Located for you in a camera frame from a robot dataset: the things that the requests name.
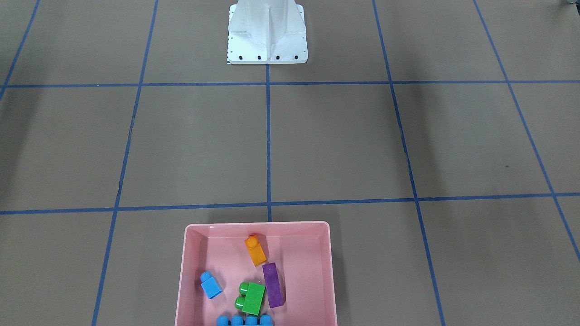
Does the orange block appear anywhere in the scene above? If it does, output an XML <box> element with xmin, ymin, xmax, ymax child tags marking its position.
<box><xmin>244</xmin><ymin>235</ymin><xmax>267</xmax><ymax>266</ymax></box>

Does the purple block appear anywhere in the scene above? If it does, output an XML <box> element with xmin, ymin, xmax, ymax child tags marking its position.
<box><xmin>262</xmin><ymin>262</ymin><xmax>285</xmax><ymax>309</ymax></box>

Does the green block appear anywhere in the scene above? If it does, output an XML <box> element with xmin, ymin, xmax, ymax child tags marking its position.
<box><xmin>234</xmin><ymin>282</ymin><xmax>266</xmax><ymax>316</ymax></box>

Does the small blue block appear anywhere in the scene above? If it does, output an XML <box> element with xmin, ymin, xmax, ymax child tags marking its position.
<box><xmin>200</xmin><ymin>271</ymin><xmax>223</xmax><ymax>299</ymax></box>

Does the long blue stud block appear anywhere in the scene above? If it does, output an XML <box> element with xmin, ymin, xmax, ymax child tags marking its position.
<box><xmin>215</xmin><ymin>314</ymin><xmax>274</xmax><ymax>326</ymax></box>

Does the pink plastic box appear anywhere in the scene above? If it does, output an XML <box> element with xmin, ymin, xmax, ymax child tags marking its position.
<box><xmin>174</xmin><ymin>221</ymin><xmax>338</xmax><ymax>326</ymax></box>

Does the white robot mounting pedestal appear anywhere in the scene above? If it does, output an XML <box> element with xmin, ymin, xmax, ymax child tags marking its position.
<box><xmin>227</xmin><ymin>0</ymin><xmax>309</xmax><ymax>65</ymax></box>

